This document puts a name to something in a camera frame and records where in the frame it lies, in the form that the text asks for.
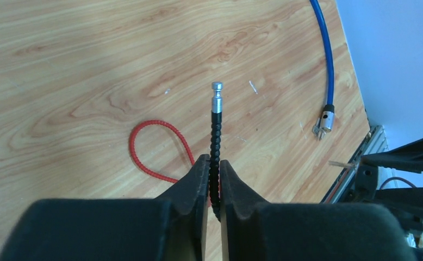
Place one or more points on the black cable lock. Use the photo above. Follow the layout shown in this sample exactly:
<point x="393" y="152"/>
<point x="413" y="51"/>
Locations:
<point x="215" y="140"/>

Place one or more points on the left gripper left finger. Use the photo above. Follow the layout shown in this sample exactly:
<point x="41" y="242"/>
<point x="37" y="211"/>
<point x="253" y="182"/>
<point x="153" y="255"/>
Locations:
<point x="171" y="226"/>

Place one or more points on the blue cable lock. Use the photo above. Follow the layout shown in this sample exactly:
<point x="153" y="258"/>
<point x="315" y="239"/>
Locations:
<point x="325" y="122"/>

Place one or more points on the red cable lock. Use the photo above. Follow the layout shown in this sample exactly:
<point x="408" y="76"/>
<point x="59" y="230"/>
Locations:
<point x="148" y="138"/>

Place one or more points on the aluminium frame rails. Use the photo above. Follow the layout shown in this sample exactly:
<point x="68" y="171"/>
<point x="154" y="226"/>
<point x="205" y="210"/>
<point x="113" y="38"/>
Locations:
<point x="350" y="185"/>

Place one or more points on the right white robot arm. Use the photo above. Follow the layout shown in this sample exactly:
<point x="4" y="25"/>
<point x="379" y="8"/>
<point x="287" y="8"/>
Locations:
<point x="399" y="195"/>

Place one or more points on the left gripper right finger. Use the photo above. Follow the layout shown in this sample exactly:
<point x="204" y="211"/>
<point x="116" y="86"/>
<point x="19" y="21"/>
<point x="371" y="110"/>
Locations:
<point x="254" y="229"/>

